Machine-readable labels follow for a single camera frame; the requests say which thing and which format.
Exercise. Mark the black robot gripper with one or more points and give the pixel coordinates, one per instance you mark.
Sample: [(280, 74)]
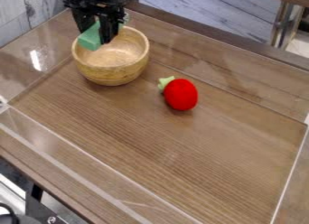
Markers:
[(111, 16)]

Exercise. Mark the green rectangular stick block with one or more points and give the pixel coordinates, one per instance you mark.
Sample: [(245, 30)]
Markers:
[(88, 39)]

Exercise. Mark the light wooden bowl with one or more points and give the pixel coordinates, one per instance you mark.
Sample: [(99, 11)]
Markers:
[(118, 62)]

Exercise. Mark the red plush strawberry toy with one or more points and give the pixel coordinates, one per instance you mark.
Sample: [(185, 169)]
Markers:
[(179, 93)]

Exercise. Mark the metal table leg background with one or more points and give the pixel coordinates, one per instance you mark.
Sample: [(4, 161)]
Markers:
[(286, 24)]

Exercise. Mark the clear acrylic tray wall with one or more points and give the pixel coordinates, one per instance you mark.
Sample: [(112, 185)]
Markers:
[(103, 195)]

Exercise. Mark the black table frame leg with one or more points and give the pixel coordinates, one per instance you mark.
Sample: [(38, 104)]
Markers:
[(36, 210)]

